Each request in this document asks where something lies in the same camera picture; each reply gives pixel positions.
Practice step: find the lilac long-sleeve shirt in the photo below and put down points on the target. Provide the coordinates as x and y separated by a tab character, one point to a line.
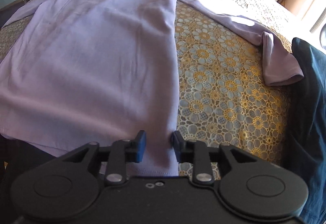
89	48

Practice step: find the dark blue garment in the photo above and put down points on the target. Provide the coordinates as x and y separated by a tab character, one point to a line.
310	111

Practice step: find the yellow lace tablecloth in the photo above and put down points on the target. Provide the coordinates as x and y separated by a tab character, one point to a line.
224	86

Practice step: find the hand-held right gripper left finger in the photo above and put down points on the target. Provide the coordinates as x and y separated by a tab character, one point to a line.
140	147

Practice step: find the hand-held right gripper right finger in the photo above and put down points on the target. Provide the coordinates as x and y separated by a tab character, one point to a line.
176	147

